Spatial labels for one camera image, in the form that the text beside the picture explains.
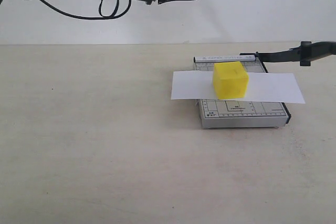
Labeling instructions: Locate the yellow cube block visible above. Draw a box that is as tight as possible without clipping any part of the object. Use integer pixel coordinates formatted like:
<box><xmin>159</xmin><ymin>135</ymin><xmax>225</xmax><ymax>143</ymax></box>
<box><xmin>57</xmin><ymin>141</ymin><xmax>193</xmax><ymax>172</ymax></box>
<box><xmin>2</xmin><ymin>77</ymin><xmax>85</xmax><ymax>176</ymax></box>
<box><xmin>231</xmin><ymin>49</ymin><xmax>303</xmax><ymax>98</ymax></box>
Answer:
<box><xmin>212</xmin><ymin>61</ymin><xmax>249</xmax><ymax>100</ymax></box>

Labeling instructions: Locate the white paper strip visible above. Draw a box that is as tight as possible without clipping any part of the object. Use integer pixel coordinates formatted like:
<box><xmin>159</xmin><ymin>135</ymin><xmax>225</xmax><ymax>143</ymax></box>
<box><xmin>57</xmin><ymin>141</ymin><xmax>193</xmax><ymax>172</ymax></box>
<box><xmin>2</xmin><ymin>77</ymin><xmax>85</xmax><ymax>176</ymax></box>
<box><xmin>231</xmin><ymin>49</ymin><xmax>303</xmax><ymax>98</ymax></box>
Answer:
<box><xmin>171</xmin><ymin>70</ymin><xmax>305</xmax><ymax>104</ymax></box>

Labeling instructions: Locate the black cutter blade arm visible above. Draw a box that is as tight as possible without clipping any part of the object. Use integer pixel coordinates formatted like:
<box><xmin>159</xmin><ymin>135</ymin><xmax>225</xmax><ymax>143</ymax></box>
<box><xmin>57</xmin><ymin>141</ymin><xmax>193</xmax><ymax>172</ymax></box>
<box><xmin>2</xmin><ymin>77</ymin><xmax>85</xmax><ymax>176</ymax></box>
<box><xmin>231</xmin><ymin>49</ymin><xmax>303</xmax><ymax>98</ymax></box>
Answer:
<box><xmin>239</xmin><ymin>41</ymin><xmax>335</xmax><ymax>67</ymax></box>

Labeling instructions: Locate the grey paper cutter base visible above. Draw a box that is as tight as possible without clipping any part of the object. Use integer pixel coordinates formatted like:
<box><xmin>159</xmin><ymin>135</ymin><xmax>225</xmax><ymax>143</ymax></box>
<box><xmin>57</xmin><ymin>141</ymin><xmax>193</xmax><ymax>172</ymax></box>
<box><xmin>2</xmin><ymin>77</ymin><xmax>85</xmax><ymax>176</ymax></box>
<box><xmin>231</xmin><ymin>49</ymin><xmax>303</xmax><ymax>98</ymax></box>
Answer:
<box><xmin>194</xmin><ymin>54</ymin><xmax>291</xmax><ymax>129</ymax></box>

